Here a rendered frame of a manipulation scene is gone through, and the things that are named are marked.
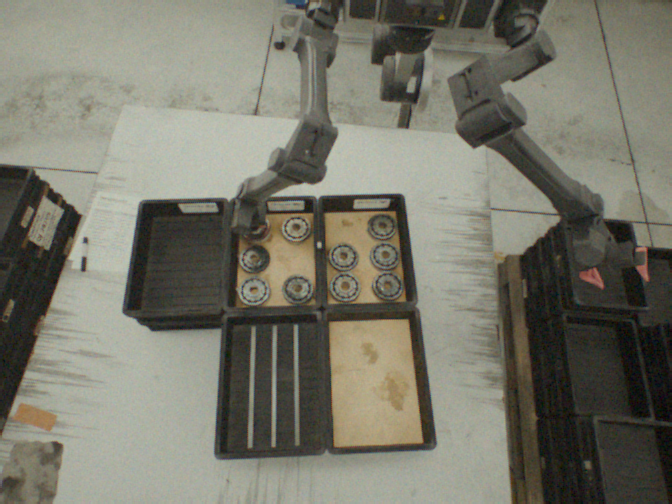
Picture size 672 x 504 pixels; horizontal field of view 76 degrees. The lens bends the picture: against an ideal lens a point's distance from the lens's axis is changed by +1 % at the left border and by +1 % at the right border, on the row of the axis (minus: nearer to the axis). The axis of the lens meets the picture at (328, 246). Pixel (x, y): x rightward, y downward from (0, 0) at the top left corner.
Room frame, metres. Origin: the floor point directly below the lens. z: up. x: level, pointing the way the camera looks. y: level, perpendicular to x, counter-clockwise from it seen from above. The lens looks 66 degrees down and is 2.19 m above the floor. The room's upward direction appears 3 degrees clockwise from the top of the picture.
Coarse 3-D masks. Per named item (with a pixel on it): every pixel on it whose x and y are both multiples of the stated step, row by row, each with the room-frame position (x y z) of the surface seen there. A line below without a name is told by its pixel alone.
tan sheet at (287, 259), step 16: (272, 224) 0.67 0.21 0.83; (240, 240) 0.60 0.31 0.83; (272, 240) 0.61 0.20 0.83; (272, 256) 0.55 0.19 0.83; (288, 256) 0.55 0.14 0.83; (304, 256) 0.56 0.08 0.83; (240, 272) 0.49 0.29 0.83; (272, 272) 0.49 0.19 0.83; (288, 272) 0.50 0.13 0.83; (304, 272) 0.50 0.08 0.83; (272, 288) 0.44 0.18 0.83; (240, 304) 0.37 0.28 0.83; (272, 304) 0.38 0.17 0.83; (288, 304) 0.38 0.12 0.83
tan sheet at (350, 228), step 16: (336, 224) 0.69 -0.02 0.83; (352, 224) 0.69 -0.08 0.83; (336, 240) 0.63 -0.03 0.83; (352, 240) 0.63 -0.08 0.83; (368, 240) 0.63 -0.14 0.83; (384, 256) 0.58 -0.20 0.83; (352, 272) 0.51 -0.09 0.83; (368, 272) 0.51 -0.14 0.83; (400, 272) 0.52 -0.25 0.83; (368, 288) 0.46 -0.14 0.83
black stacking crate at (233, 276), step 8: (296, 200) 0.72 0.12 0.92; (304, 200) 0.73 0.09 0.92; (312, 200) 0.73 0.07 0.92; (304, 208) 0.73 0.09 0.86; (312, 208) 0.73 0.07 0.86; (232, 240) 0.57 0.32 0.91; (232, 248) 0.54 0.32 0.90; (232, 256) 0.52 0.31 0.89; (232, 264) 0.49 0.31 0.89; (232, 272) 0.47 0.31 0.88; (232, 280) 0.44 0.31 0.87; (232, 288) 0.42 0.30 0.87; (232, 296) 0.39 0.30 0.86; (232, 304) 0.37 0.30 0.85
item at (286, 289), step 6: (294, 276) 0.47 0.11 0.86; (300, 276) 0.47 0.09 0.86; (306, 276) 0.47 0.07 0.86; (288, 282) 0.45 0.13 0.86; (306, 282) 0.45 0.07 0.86; (282, 288) 0.43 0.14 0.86; (288, 288) 0.43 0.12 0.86; (306, 288) 0.43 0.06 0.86; (312, 288) 0.43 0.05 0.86; (288, 294) 0.41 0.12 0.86; (306, 294) 0.41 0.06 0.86; (294, 300) 0.39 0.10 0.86; (300, 300) 0.39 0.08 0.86; (306, 300) 0.39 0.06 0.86
